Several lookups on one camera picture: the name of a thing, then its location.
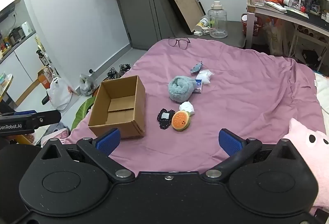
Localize white plastic bag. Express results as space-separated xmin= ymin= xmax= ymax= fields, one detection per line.
xmin=47 ymin=77 xmax=73 ymax=111

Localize white desk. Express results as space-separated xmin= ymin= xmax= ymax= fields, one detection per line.
xmin=245 ymin=0 xmax=329 ymax=60

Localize white tissue pack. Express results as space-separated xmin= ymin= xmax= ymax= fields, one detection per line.
xmin=179 ymin=101 xmax=195 ymax=115

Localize clear bag of white stuffing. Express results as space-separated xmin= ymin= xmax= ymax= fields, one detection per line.
xmin=196 ymin=70 xmax=214 ymax=85

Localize flat black cardboard tray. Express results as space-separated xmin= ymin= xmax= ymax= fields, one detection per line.
xmin=168 ymin=0 xmax=205 ymax=34

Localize dark-framed eyeglasses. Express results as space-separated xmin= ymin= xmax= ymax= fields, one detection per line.
xmin=168 ymin=37 xmax=191 ymax=49

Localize fluffy blue plush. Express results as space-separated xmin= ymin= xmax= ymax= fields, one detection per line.
xmin=168 ymin=76 xmax=197 ymax=103

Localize brown cardboard box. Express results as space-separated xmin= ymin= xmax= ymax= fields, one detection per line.
xmin=88 ymin=76 xmax=146 ymax=139

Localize grey plastic bag on floor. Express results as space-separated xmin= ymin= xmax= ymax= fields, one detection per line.
xmin=79 ymin=74 xmax=96 ymax=96

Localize grey door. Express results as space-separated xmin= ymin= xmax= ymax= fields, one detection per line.
xmin=117 ymin=0 xmax=179 ymax=50

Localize pink pig plush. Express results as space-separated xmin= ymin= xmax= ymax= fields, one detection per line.
xmin=284 ymin=118 xmax=328 ymax=211

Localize pink bed sheet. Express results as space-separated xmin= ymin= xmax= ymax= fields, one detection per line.
xmin=62 ymin=38 xmax=325 ymax=174

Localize hamburger plush toy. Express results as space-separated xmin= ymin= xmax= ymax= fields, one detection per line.
xmin=171 ymin=110 xmax=190 ymax=131

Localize blue tissue packet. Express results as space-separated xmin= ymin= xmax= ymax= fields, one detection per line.
xmin=193 ymin=79 xmax=202 ymax=93

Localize large clear plastic jar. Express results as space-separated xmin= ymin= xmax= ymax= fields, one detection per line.
xmin=207 ymin=1 xmax=228 ymax=39

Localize small blue-grey knitted toy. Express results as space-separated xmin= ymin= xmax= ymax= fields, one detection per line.
xmin=190 ymin=61 xmax=203 ymax=74

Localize white supplement bottle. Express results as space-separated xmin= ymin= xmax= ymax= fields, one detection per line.
xmin=194 ymin=15 xmax=210 ymax=32

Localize black lace fabric piece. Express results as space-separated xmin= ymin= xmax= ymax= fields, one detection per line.
xmin=157 ymin=108 xmax=175 ymax=130

